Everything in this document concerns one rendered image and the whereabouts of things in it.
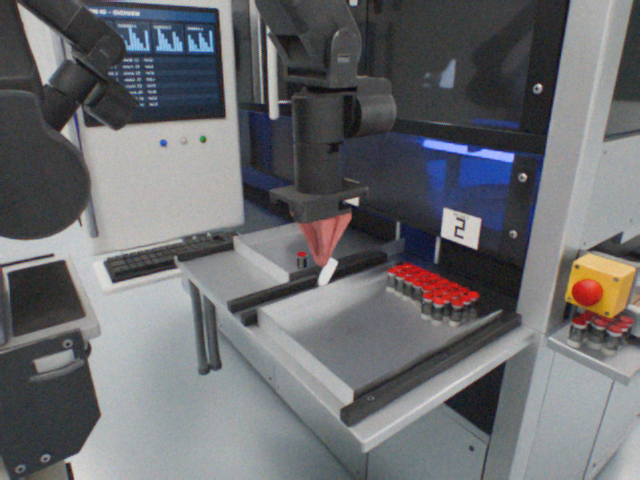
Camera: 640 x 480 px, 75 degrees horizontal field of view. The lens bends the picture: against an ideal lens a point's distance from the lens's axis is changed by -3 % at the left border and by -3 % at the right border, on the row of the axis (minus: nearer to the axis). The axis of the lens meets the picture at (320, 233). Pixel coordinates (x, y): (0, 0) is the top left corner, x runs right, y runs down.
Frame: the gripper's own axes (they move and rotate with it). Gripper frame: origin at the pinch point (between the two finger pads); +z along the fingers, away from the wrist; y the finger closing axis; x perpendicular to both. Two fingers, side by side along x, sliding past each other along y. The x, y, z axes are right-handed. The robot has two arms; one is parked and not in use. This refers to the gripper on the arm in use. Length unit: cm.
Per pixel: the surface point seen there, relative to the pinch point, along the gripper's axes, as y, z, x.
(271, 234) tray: 23, 18, 54
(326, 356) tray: 4.6, 20.0, 5.5
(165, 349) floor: 12, 107, 152
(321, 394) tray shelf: -0.9, 20.2, -0.8
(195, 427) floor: 5, 108, 94
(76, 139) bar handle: -15, -8, 84
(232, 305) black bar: -1.5, 18.2, 26.2
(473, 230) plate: 38.2, 6.4, 4.2
